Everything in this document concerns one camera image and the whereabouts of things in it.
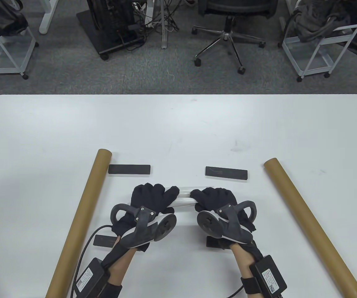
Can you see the person's left hand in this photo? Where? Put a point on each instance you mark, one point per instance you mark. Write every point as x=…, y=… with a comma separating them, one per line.
x=150, y=195

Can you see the person's right hand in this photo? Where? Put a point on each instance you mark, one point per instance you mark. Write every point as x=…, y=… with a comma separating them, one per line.
x=215, y=197

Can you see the black bar weight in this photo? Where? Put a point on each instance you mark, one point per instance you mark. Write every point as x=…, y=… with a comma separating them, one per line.
x=104, y=241
x=212, y=242
x=226, y=173
x=128, y=169

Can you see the colourful cartoon panel poster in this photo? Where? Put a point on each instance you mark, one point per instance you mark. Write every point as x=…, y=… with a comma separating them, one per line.
x=184, y=198

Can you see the brown cardboard mailing tube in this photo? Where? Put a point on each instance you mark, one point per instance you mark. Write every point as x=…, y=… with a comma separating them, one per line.
x=305, y=223
x=97, y=173

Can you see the person's left forearm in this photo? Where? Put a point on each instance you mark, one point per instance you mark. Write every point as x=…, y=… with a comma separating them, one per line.
x=119, y=267

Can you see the person's right forearm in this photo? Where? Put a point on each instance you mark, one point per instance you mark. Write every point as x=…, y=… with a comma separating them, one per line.
x=242, y=260

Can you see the grey and white hand controller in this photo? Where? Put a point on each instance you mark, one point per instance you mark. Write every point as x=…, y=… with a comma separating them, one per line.
x=141, y=229
x=228, y=226

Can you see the black wrist sensor box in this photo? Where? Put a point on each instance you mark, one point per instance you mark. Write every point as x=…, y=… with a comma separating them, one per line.
x=88, y=279
x=270, y=276

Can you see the black office chair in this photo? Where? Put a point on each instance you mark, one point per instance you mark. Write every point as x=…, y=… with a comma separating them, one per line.
x=228, y=34

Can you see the white wheeled cart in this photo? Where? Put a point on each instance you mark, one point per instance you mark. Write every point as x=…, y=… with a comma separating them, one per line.
x=11, y=59
x=315, y=62

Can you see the black wheeled computer stand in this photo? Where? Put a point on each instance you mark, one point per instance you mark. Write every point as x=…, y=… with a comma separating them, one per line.
x=110, y=31

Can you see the white power strip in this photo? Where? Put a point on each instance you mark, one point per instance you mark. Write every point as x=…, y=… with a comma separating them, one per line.
x=149, y=15

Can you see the grey bag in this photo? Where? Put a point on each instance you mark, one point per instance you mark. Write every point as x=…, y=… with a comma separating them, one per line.
x=315, y=24

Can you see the white desk leg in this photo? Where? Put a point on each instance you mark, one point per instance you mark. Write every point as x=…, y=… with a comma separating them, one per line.
x=46, y=21

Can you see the black bag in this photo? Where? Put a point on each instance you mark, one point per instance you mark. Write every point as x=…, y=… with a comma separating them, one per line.
x=1, y=18

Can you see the white upright post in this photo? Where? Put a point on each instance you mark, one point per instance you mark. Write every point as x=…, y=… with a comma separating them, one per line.
x=164, y=37

